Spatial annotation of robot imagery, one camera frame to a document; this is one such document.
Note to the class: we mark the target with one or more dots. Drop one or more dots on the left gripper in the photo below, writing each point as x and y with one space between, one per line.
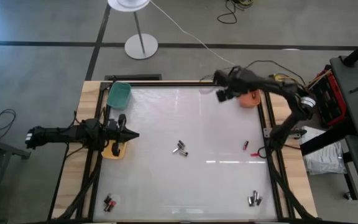
117 133

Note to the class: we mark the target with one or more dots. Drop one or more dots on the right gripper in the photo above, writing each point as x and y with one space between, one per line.
227 93

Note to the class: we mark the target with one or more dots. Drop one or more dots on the white translucent table mat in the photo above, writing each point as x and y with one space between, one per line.
166 186

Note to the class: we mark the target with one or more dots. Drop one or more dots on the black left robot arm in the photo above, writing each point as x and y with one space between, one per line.
57 134

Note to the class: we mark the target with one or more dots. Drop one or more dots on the white plastic bag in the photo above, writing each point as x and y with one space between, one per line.
325 158

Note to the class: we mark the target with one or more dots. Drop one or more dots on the grey metal table frame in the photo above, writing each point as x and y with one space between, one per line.
5 148

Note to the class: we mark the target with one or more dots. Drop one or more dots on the red toolbox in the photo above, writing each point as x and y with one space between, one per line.
328 99

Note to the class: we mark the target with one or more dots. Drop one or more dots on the yellow plastic bin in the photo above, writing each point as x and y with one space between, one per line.
107 153

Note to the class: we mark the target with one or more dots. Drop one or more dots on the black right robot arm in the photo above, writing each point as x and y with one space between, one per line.
278 87

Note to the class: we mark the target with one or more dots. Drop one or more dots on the orange plastic bin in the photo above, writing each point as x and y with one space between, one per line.
250 101

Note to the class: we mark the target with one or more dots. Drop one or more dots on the black desk base beam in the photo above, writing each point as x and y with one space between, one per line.
322 143

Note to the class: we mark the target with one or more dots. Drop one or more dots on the white floor stand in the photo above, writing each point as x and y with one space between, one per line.
141 46

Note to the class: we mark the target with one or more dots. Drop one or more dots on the teal plastic bin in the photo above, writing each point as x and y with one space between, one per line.
119 96

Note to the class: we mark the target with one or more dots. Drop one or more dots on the grey caster wheel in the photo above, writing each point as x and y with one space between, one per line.
347 196

